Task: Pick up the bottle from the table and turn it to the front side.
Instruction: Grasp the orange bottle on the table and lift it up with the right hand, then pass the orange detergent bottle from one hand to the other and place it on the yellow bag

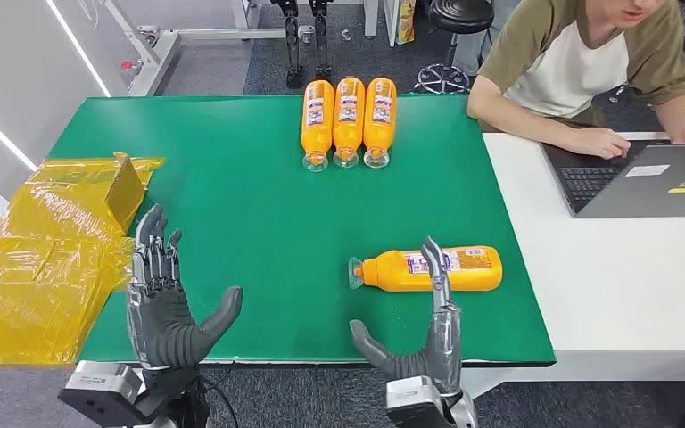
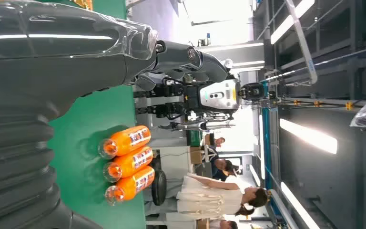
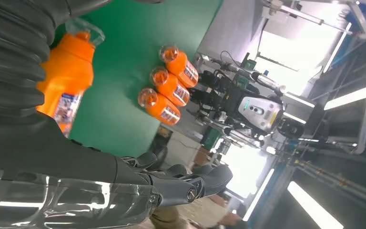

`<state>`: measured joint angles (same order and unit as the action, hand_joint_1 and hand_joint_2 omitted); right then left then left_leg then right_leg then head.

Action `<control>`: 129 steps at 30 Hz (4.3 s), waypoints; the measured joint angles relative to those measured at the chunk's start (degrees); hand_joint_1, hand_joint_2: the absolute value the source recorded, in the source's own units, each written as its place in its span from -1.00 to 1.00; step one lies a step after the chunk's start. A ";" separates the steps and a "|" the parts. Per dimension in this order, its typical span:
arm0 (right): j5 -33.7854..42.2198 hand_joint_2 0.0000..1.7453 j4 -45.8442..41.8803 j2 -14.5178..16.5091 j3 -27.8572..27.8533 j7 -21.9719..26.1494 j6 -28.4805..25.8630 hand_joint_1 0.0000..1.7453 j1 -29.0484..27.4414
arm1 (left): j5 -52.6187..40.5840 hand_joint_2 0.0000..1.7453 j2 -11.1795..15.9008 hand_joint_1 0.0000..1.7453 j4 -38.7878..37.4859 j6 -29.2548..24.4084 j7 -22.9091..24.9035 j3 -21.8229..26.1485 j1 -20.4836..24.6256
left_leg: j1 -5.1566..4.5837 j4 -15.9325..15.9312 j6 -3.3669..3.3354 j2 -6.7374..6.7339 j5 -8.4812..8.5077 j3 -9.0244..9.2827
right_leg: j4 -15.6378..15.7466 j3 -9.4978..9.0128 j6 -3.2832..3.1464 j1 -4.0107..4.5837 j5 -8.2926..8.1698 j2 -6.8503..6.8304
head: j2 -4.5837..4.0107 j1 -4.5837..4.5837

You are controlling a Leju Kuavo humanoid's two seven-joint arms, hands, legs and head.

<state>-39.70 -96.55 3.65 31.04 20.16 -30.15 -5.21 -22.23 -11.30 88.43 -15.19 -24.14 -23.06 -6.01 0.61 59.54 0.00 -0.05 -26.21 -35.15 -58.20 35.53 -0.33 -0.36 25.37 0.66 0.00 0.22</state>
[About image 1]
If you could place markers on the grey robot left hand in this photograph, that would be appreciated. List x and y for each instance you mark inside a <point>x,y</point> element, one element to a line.
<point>162,319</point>

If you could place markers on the person's right hand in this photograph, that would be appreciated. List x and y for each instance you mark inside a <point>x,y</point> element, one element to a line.
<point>602,143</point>

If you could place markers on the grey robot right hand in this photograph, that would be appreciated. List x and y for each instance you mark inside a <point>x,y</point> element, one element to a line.
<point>443,348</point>

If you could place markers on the orange bottle clear cap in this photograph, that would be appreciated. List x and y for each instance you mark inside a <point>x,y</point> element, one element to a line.
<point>379,133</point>
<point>348,133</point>
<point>478,279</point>
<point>317,133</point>

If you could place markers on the person's right forearm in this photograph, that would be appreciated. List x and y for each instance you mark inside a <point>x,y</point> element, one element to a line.
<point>520,124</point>

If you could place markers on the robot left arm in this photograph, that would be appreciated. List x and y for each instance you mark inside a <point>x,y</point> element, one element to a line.
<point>177,393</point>

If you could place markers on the person's left forearm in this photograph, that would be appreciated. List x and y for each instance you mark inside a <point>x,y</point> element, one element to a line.
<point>676,112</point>

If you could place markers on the grey laptop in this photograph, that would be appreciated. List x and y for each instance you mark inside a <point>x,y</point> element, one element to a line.
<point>644,195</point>

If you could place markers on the person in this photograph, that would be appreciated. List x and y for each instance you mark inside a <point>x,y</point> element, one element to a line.
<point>561,65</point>

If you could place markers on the green table mat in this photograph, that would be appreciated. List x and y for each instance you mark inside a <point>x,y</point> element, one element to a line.
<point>248,224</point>

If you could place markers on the yellow film wrapped cardboard box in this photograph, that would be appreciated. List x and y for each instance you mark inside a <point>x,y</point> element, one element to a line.
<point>41,266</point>

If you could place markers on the black round stool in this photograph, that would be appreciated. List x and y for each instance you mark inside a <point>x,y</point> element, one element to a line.
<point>460,15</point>

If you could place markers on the yellow printed carton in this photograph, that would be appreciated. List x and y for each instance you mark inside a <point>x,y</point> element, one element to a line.
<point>405,20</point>

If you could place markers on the small red object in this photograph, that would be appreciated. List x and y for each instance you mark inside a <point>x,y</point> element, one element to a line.
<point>127,65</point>

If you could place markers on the robot right wrist camera box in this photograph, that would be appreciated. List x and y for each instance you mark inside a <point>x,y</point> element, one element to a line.
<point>407,399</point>

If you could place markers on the robot wrist camera box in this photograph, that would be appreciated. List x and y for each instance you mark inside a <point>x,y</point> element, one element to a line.
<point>407,399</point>
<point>97,381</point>

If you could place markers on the robot left wrist camera box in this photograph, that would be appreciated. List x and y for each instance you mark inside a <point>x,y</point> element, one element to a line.
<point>97,381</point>

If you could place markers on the white wall light strip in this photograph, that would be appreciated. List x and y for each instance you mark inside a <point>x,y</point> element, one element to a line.
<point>0,133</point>

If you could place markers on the white gantry frame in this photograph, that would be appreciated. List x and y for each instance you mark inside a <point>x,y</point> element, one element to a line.
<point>153,71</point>

